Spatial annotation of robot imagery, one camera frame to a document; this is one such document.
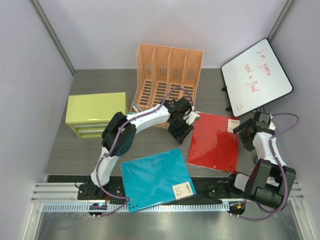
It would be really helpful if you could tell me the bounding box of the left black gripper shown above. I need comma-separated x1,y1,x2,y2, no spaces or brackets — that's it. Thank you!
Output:
169,117,194,145

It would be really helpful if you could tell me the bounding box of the red A4 folder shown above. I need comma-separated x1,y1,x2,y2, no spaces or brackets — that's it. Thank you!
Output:
187,112,240,173

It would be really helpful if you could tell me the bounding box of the blue white pen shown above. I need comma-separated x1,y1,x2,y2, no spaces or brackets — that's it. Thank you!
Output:
131,102,142,113

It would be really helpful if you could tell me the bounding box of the teal A4 folder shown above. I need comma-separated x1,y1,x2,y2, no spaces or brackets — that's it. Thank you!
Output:
121,148,197,213

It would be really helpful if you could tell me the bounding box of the orange plastic file organizer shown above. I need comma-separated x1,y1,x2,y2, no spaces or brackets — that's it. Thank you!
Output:
129,43,205,130

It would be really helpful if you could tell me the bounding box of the green metal drawer cabinet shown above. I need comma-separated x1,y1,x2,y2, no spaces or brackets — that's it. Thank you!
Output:
65,92,128,139

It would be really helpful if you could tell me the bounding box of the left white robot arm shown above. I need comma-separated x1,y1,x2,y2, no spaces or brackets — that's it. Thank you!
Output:
84,97,200,200

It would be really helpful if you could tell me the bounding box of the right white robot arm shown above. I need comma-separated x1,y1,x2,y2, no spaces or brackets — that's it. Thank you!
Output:
225,111,296,210

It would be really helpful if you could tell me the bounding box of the small whiteboard with writing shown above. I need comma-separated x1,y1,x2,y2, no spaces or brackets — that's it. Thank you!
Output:
221,38,294,117

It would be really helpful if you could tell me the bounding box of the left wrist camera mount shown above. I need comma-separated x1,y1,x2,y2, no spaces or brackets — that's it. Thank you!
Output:
185,111,200,125

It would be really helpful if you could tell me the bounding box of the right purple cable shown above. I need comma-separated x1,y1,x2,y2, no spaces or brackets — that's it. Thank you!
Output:
234,113,300,222

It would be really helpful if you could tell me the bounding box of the purple cable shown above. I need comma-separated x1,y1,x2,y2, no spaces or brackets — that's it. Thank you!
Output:
96,87,195,218
234,113,300,222

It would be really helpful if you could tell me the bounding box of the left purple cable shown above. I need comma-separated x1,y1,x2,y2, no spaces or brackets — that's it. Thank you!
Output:
96,87,195,218

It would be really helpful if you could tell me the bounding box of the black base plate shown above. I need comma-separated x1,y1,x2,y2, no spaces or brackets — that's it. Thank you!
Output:
47,174,244,200

